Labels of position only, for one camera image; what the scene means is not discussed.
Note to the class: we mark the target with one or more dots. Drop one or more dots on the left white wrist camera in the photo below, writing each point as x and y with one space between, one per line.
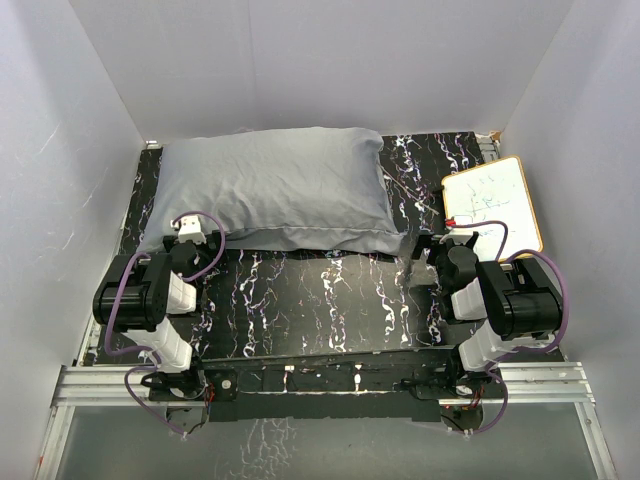
189 229

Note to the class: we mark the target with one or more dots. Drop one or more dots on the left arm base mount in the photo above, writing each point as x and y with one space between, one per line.
192 385

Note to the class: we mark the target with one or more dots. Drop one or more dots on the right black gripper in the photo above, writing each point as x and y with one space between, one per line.
435 245

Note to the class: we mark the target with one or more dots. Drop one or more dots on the grey pillowcase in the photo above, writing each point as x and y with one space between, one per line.
279 190

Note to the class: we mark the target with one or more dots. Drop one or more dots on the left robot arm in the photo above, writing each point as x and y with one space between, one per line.
141 292

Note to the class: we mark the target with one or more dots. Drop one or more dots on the small whiteboard wooden frame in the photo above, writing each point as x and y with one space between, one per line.
496 192

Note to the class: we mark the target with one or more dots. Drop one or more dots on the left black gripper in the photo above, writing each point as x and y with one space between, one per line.
214 253

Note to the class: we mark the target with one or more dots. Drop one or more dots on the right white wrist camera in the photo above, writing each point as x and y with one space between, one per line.
457 230

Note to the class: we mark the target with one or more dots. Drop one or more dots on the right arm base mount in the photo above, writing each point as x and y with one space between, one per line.
470 388

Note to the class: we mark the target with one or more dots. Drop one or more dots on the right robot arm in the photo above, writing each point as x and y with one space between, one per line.
521 302

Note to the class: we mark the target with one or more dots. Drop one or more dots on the aluminium frame rail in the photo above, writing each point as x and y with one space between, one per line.
349 416

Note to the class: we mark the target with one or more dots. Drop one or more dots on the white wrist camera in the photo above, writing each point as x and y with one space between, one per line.
457 230
189 229

